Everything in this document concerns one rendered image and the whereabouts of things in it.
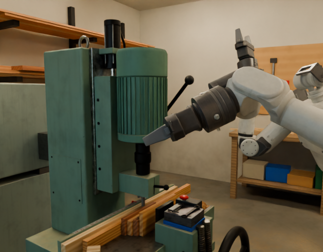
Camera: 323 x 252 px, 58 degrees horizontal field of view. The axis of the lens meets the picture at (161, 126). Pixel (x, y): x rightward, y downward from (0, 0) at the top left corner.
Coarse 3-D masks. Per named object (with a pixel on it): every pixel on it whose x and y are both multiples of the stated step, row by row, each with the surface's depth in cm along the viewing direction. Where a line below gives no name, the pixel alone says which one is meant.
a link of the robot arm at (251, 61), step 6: (240, 42) 127; (246, 42) 127; (240, 48) 128; (246, 48) 127; (252, 48) 132; (240, 54) 128; (246, 54) 127; (252, 54) 131; (240, 60) 128; (246, 60) 126; (252, 60) 126; (240, 66) 128; (252, 66) 126
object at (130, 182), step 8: (120, 176) 106; (128, 176) 104; (136, 176) 102; (144, 176) 102; (152, 176) 102; (120, 184) 107; (128, 184) 104; (136, 184) 102; (144, 184) 100; (152, 184) 102; (128, 192) 105; (136, 192) 103; (144, 192) 101; (152, 192) 102
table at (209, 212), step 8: (208, 208) 116; (152, 232) 97; (112, 240) 92; (120, 240) 92; (128, 240) 92; (136, 240) 92; (144, 240) 92; (152, 240) 92; (104, 248) 87; (112, 248) 87; (120, 248) 87; (128, 248) 87; (136, 248) 87; (144, 248) 87; (152, 248) 87; (160, 248) 87
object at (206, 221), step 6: (204, 222) 89; (198, 228) 85; (204, 228) 89; (198, 234) 85; (204, 234) 86; (210, 234) 90; (198, 240) 86; (204, 240) 86; (210, 240) 90; (198, 246) 86; (204, 246) 86; (210, 246) 90
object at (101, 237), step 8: (176, 192) 124; (184, 192) 130; (112, 224) 94; (120, 224) 95; (96, 232) 88; (104, 232) 89; (112, 232) 92; (120, 232) 95; (88, 240) 84; (96, 240) 86; (104, 240) 89
